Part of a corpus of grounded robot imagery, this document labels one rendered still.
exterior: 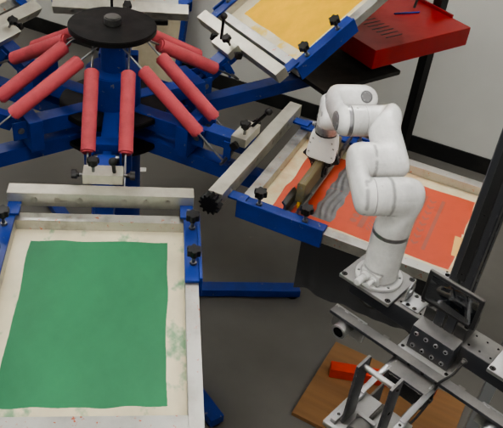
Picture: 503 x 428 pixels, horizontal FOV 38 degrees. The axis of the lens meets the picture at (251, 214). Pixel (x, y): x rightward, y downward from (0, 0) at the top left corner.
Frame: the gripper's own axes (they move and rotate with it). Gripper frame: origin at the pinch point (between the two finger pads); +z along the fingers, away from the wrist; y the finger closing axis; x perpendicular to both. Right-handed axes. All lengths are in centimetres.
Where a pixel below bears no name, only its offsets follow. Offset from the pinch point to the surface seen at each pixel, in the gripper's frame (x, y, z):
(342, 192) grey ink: -1.1, 10.2, 5.2
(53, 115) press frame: -22, -94, 0
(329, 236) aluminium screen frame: -29.5, 15.2, 2.3
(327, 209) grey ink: -13.0, 8.9, 5.2
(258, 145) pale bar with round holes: -1.9, -22.5, -2.5
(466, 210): 14, 51, 6
